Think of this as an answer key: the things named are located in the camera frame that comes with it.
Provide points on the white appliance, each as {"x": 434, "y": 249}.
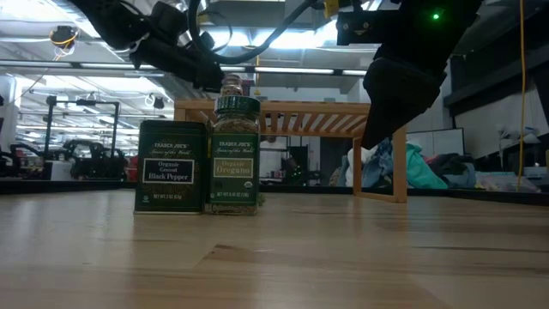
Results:
{"x": 56, "y": 170}

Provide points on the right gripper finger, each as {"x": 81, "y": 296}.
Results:
{"x": 399, "y": 103}

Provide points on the black angled beam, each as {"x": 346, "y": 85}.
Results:
{"x": 493, "y": 86}

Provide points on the white panel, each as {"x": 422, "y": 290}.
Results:
{"x": 446, "y": 139}

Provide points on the white desk lamp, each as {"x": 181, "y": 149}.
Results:
{"x": 529, "y": 137}

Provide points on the long ceiling light bar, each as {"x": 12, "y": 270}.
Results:
{"x": 291, "y": 70}

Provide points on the person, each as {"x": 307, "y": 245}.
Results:
{"x": 270, "y": 159}

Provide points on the blue clothes pile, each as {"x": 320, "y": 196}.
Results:
{"x": 381, "y": 167}

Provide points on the black gantry stand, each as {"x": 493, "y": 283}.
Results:
{"x": 49, "y": 129}

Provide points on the pastel patterned cloth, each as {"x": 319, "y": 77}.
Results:
{"x": 506, "y": 182}

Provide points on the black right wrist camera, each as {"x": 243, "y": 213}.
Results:
{"x": 360, "y": 28}

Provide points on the dark grey garment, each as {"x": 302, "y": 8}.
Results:
{"x": 454, "y": 169}

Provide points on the oregano jar with green lid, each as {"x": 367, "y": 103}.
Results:
{"x": 234, "y": 171}

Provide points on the black background robot arm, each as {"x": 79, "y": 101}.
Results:
{"x": 94, "y": 159}
{"x": 17, "y": 161}

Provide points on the wooden slatted shelf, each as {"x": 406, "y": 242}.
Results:
{"x": 309, "y": 107}

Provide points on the dark green black pepper tin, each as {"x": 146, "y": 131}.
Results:
{"x": 170, "y": 171}

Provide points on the white cloth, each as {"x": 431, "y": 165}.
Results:
{"x": 356, "y": 159}

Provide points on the black hanging ceiling device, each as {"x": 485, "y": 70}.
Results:
{"x": 62, "y": 36}

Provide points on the small saffron jar with cork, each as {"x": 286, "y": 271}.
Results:
{"x": 232, "y": 86}

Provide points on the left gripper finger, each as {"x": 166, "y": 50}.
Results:
{"x": 208, "y": 77}

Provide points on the turquoise garment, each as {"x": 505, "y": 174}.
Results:
{"x": 422, "y": 171}

